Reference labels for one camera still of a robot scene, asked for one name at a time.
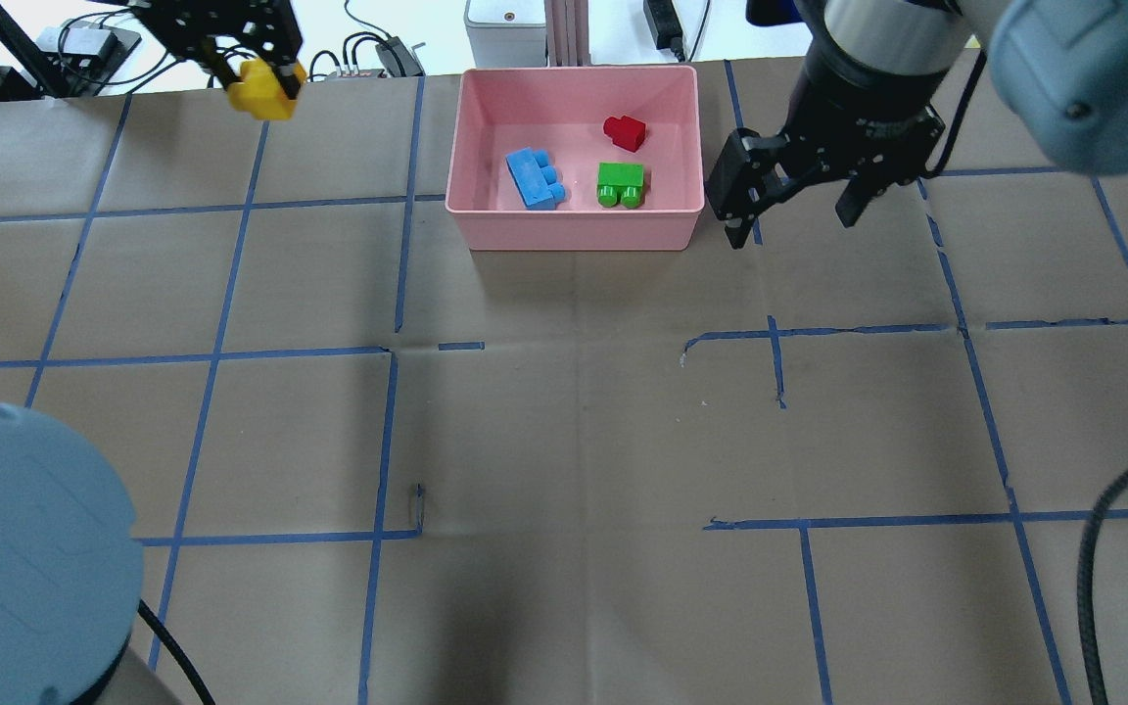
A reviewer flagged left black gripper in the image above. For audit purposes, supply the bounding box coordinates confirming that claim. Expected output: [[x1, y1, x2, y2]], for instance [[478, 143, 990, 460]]
[[127, 1, 307, 100]]

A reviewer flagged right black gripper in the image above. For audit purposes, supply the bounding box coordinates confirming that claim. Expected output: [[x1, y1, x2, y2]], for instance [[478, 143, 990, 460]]
[[704, 39, 946, 250]]

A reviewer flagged yellow toy block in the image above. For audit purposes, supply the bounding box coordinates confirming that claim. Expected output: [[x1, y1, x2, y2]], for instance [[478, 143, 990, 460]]
[[224, 58, 299, 121]]

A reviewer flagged red toy block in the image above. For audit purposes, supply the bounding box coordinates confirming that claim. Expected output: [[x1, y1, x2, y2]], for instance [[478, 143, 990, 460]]
[[601, 116, 647, 153]]

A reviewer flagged green toy block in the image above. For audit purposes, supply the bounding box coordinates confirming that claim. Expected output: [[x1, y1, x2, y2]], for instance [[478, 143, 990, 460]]
[[594, 162, 646, 210]]

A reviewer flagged blue toy block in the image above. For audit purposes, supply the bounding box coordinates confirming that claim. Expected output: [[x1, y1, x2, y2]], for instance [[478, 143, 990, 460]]
[[504, 148, 569, 212]]

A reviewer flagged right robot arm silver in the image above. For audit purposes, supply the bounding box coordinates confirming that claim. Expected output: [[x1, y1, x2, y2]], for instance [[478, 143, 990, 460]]
[[704, 1, 1128, 249]]

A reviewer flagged pink plastic box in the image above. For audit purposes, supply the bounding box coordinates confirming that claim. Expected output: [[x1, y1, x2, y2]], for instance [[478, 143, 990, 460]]
[[446, 67, 706, 253]]

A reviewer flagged white box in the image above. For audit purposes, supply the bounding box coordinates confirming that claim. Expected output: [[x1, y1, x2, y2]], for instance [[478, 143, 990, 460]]
[[464, 1, 549, 69]]

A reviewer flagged black power adapter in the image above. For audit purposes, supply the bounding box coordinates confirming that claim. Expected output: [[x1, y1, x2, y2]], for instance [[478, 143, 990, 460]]
[[641, 0, 684, 60]]

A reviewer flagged aluminium frame post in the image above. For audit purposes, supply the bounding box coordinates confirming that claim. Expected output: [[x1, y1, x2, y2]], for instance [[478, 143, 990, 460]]
[[544, 0, 592, 68]]

